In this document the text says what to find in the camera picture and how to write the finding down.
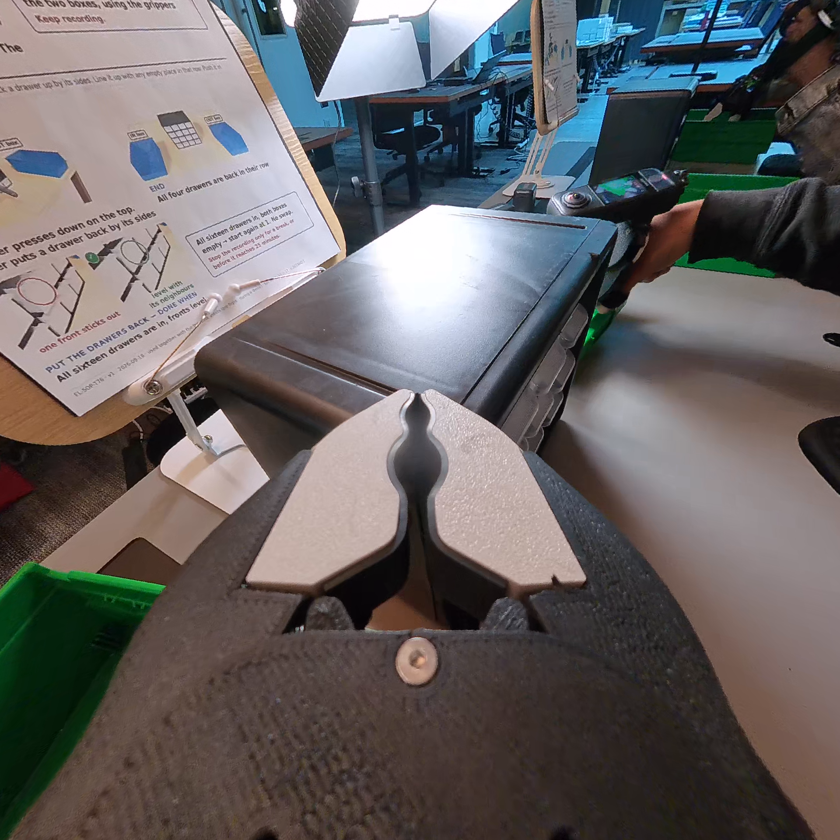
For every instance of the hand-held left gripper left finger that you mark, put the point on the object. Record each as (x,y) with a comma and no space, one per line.
(328,518)

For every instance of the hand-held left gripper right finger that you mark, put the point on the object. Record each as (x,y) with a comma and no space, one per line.
(499,518)

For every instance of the green plastic bin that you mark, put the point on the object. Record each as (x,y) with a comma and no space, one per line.
(594,331)
(735,190)
(722,141)
(52,643)

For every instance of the grid of clear cabinet drawers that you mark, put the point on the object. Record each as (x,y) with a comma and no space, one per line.
(558,367)

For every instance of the black drawer cabinet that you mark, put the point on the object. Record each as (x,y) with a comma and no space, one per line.
(643,131)
(426,282)

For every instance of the person's right forearm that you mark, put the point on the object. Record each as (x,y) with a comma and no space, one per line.
(774,229)

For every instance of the person's right hand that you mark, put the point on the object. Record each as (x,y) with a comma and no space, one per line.
(669,236)

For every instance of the white metal stand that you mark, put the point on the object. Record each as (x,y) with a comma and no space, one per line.
(210,472)

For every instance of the background instruction board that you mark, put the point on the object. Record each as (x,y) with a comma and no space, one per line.
(558,65)

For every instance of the brown office table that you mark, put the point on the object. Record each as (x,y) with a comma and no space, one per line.
(459,92)

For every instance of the black office chair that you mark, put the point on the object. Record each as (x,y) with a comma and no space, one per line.
(407,138)

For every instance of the grey lamp pole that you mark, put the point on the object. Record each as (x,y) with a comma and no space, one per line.
(371,164)

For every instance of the white winged lamp shade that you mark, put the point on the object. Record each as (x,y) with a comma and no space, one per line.
(380,59)

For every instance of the instruction poster on board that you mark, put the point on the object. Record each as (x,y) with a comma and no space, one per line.
(39,420)

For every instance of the black quilted panel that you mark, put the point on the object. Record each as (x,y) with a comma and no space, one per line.
(321,39)

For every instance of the red bag with blue print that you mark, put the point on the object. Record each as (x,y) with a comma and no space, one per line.
(13,485)

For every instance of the printed instruction sheet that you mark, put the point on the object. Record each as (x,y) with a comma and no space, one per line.
(164,164)

